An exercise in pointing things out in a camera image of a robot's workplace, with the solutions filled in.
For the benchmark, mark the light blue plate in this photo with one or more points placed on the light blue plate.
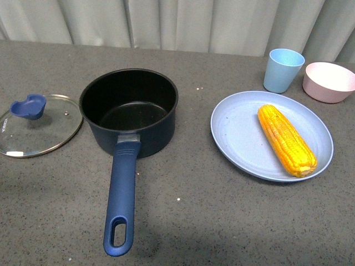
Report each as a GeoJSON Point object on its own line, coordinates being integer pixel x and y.
{"type": "Point", "coordinates": [239, 136]}

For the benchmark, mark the pink bowl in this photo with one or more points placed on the pink bowl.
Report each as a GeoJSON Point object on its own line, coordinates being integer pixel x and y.
{"type": "Point", "coordinates": [328, 82]}

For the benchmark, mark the yellow corn cob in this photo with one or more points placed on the yellow corn cob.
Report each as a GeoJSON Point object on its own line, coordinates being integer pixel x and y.
{"type": "Point", "coordinates": [291, 149]}

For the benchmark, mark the dark blue saucepan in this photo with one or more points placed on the dark blue saucepan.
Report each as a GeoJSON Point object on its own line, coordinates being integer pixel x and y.
{"type": "Point", "coordinates": [131, 113]}

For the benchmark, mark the glass lid blue knob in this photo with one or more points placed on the glass lid blue knob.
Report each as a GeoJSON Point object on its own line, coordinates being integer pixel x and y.
{"type": "Point", "coordinates": [39, 124]}

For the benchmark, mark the light blue cup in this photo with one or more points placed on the light blue cup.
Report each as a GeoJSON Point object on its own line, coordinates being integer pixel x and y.
{"type": "Point", "coordinates": [282, 67]}

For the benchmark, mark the grey curtain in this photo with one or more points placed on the grey curtain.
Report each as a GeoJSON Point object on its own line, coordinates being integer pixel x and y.
{"type": "Point", "coordinates": [320, 30]}

